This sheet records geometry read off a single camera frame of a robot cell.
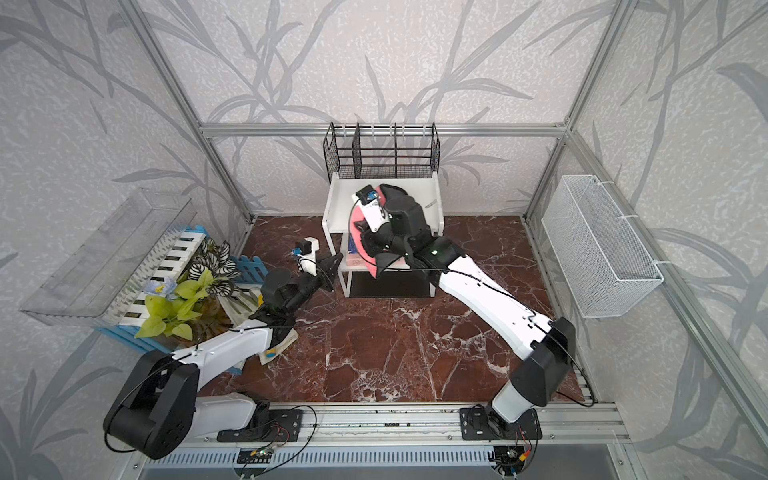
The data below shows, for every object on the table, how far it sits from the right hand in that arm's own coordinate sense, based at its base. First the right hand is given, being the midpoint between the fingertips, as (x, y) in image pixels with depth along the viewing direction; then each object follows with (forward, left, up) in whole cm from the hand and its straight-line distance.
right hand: (357, 221), depth 70 cm
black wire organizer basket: (+42, -4, -9) cm, 43 cm away
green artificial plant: (-15, +44, -10) cm, 48 cm away
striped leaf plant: (-4, +37, -9) cm, 38 cm away
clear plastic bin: (-16, +56, -3) cm, 59 cm away
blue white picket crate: (-10, +43, -26) cm, 51 cm away
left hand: (0, +7, -14) cm, 15 cm away
